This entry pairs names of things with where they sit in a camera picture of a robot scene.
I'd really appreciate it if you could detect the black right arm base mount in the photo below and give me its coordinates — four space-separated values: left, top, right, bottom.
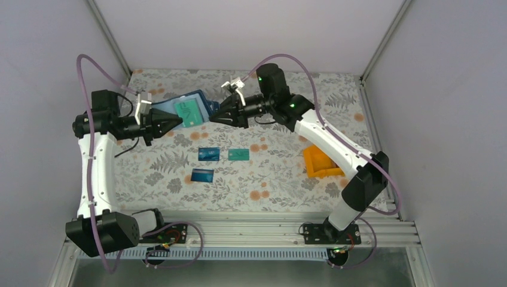
298 222 362 245

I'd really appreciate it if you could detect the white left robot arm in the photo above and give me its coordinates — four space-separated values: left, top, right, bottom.
65 90 182 257

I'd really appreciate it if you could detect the dark blue credit card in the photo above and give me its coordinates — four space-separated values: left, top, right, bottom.
198 147 220 161

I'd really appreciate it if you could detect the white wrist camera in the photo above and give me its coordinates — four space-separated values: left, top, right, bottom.
134 91 152 126
221 77 246 106

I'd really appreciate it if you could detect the yellow plastic bin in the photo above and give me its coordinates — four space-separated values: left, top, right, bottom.
303 145 344 178

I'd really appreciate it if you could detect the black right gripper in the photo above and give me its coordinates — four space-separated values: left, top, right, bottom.
209 93 274 129

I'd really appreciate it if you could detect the aluminium rail base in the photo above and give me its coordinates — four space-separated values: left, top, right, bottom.
79 210 422 261

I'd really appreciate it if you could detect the green credit card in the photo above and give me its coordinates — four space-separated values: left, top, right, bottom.
174 99 204 128

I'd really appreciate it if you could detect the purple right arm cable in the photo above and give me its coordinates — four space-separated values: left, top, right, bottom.
242 53 402 216

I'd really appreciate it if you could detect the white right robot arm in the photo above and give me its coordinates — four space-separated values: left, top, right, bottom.
209 63 389 243

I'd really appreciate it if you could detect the floral table cloth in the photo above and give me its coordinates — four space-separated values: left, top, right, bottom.
114 69 373 212

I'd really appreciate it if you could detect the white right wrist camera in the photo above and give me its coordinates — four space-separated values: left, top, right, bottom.
221 77 246 106

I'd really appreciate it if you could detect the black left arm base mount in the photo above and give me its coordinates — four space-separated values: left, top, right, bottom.
132 208 188 244

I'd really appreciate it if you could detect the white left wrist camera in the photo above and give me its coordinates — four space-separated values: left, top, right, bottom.
134 91 152 126

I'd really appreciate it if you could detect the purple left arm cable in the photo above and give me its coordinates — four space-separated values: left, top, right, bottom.
76 54 139 275

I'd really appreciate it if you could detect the blue striped credit card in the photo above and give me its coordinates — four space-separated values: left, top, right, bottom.
191 169 214 183

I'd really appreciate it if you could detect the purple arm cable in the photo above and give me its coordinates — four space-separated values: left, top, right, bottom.
242 53 402 216
76 54 139 275

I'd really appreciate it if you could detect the teal credit card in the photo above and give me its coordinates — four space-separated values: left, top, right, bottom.
228 148 250 161

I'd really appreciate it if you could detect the blue leather card holder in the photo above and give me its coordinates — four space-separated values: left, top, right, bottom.
152 90 220 129

